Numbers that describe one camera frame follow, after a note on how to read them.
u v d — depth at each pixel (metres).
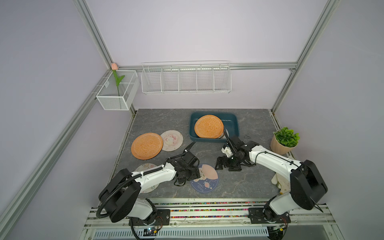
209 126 1.07
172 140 1.04
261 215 0.73
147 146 1.00
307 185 0.43
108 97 0.77
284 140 0.88
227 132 1.08
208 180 0.87
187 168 0.71
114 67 0.90
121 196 0.42
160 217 0.74
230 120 1.12
